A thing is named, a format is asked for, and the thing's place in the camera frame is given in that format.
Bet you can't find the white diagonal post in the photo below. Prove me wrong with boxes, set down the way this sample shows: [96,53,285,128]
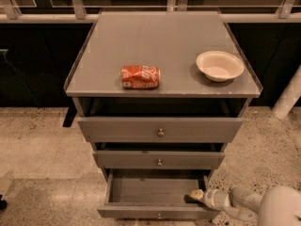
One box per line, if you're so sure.
[272,65,301,120]

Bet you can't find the grey drawer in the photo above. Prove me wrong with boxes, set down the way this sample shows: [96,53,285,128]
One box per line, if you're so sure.
[78,117,243,143]
[93,151,225,170]
[98,169,219,219]

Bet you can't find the grey bottom drawer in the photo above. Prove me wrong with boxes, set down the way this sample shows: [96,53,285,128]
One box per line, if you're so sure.
[98,169,219,219]

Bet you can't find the grey drawer cabinet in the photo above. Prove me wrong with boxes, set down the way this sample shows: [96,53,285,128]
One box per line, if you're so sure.
[63,9,263,190]

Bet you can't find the grey middle drawer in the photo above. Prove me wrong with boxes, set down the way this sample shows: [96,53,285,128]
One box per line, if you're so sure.
[93,151,225,170]

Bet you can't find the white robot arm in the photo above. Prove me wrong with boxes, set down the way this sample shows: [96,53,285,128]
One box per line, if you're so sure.
[189,186,301,226]

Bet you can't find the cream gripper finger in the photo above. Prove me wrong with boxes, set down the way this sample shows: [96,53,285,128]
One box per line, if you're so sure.
[189,189,205,202]

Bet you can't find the crushed orange soda can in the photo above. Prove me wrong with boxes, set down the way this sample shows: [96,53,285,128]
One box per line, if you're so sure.
[120,65,160,89]

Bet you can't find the white metal railing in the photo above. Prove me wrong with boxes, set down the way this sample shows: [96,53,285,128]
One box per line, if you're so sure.
[0,0,301,23]

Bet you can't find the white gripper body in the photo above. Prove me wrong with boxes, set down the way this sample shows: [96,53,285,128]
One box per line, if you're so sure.
[204,189,230,211]

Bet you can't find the dark object at floor edge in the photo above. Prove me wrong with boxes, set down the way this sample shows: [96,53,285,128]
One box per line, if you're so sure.
[0,195,8,210]

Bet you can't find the white paper bowl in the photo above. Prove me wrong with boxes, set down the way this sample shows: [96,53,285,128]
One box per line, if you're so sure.
[196,51,245,82]

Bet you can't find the grey top drawer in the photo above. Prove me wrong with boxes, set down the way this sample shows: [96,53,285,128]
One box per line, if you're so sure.
[78,117,243,143]

